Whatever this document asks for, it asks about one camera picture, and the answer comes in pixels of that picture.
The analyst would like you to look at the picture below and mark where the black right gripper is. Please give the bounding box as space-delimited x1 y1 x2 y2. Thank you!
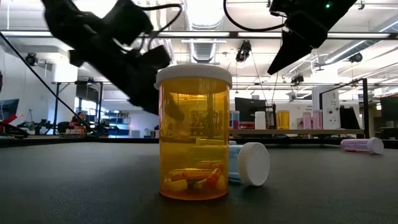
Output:
266 10 330 76

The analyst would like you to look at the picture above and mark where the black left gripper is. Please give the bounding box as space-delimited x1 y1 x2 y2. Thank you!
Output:
69 38 185 123

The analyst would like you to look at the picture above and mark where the black ceiling spotlight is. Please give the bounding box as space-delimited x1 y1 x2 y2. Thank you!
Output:
290 73 305 85
235 40 252 63
24 52 39 67
348 52 364 64

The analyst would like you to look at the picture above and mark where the blue storage rack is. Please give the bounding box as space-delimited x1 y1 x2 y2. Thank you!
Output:
105 116 131 138

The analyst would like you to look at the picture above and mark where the black monitor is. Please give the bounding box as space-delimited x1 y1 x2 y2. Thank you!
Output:
340 105 358 130
234 97 267 123
379 96 398 122

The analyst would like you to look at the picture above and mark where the person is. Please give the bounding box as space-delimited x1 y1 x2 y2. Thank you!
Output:
70 110 90 130

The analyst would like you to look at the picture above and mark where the black horizontal ceiling bar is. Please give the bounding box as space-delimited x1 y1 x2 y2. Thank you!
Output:
0 29 398 40

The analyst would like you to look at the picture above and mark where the black table mat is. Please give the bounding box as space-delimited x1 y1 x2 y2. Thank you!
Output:
0 141 398 224

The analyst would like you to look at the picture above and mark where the red background object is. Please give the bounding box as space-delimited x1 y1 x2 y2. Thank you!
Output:
0 113 25 125

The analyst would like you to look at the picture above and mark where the blue screen monitor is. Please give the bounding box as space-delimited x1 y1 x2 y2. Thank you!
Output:
0 98 19 121

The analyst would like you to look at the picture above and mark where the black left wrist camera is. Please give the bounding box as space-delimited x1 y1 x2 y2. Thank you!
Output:
140 45 172 74

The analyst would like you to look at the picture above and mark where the black metal table frame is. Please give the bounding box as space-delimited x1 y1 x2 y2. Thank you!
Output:
0 136 398 149

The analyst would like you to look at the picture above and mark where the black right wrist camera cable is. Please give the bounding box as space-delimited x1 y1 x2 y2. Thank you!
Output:
223 0 286 32

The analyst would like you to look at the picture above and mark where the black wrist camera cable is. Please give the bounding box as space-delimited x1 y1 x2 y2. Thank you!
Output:
223 0 286 32
136 2 183 52

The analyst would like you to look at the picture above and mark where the silver ribbed air duct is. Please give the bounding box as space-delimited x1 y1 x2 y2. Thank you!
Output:
183 0 227 65

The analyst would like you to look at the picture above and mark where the black background table frame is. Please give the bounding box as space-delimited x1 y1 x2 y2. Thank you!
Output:
51 80 104 135

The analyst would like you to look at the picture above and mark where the black left wrist camera cable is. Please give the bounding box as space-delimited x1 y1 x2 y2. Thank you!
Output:
136 2 183 52

